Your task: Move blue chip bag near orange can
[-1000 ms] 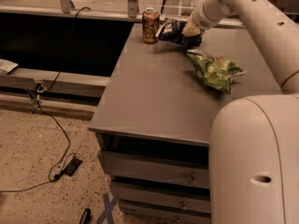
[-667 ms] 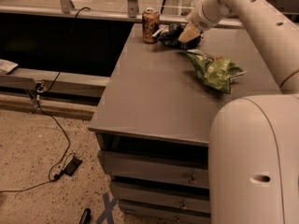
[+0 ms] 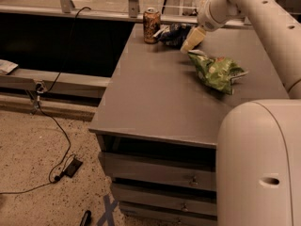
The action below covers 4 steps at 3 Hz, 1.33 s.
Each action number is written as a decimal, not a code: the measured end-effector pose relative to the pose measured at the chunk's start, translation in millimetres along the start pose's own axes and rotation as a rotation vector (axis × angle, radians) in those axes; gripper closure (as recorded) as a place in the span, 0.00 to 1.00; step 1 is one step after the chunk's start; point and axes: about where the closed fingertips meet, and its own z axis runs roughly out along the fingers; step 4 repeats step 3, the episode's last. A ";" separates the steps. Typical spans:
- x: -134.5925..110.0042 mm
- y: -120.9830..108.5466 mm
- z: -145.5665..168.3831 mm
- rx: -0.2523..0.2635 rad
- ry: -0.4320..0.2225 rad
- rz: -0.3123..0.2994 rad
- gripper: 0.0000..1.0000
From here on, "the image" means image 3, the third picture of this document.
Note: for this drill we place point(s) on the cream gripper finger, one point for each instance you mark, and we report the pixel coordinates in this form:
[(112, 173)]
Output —
[(195, 36)]

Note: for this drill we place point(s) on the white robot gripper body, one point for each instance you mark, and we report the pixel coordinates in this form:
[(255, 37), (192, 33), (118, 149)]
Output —
[(207, 19)]

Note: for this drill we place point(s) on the blue chip bag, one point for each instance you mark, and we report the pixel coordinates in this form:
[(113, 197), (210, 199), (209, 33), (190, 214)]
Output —
[(173, 35)]

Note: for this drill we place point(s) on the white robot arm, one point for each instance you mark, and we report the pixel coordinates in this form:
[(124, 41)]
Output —
[(258, 151)]

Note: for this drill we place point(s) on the green chip bag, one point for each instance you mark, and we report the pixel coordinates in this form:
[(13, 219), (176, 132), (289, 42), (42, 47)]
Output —
[(218, 73)]

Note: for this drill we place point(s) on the orange soda can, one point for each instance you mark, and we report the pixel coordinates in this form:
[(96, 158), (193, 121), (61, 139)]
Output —
[(151, 24)]

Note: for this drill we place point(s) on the grey drawer cabinet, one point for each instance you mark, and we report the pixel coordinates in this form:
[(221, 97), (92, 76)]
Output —
[(155, 105)]

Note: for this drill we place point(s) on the top grey drawer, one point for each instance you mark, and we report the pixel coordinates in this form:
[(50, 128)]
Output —
[(162, 172)]

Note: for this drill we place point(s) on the grey drawer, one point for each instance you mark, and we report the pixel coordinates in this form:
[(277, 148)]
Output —
[(185, 201), (164, 214), (162, 172)]

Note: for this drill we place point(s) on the middle grey drawer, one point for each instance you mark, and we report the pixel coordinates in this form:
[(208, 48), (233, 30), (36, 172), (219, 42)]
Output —
[(185, 201)]

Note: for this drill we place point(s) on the black power adapter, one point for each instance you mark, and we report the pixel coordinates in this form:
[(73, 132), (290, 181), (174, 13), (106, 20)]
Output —
[(73, 167)]

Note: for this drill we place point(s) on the bottom grey drawer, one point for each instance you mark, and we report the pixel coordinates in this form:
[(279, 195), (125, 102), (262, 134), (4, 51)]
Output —
[(164, 214)]

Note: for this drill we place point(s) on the white paper packet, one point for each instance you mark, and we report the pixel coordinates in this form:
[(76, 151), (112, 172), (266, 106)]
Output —
[(7, 67)]

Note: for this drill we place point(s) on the black marker pen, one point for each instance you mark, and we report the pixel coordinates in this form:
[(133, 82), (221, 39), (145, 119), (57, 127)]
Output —
[(86, 219)]

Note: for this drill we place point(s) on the grey metal rail beam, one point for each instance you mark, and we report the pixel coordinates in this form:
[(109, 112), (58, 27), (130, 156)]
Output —
[(67, 83)]

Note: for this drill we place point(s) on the metal clamp bracket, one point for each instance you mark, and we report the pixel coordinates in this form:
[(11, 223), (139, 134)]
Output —
[(40, 89)]

